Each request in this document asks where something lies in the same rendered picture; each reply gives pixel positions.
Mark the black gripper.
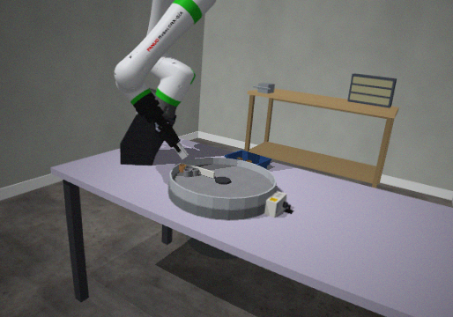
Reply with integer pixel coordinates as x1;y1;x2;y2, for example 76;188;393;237
145;107;189;159

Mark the grey round turning table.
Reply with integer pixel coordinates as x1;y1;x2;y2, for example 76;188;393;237
168;158;294;220

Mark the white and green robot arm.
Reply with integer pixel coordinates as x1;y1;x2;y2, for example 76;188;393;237
115;0;216;119

